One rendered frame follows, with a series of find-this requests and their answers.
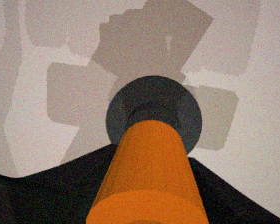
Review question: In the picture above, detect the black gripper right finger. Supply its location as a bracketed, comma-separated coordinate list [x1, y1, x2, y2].
[187, 156, 280, 224]

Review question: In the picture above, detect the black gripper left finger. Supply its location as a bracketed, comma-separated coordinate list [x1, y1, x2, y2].
[0, 144, 117, 224]

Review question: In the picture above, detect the orange knob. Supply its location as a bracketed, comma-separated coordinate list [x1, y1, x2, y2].
[85, 120, 209, 224]

